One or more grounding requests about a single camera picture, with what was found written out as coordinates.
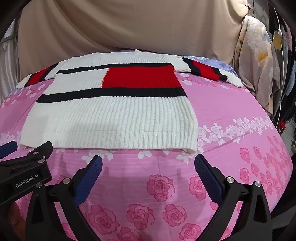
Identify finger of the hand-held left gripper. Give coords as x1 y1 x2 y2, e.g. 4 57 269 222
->
0 141 54 168
0 140 18 158

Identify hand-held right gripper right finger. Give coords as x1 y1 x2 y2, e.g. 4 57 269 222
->
194 153 271 241

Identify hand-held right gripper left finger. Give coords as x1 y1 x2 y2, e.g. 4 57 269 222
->
26 155 103 241

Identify white red black knit sweater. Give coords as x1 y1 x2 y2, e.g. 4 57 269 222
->
15 49 243 154

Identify hanging clothes on rack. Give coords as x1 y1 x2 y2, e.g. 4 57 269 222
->
269 0 296 142

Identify pink floral bedsheet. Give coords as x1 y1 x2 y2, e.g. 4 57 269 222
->
0 47 294 241

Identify grey striped cloth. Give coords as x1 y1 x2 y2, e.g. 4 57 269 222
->
0 20 20 86

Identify beige floral pillow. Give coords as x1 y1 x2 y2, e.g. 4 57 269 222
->
232 15 281 116

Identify yellow tag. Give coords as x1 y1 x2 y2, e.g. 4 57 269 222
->
272 32 283 50

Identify beige curtain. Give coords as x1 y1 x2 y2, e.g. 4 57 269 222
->
17 0 249 67

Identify white fluffy cloth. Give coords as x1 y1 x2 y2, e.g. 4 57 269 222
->
238 0 253 17

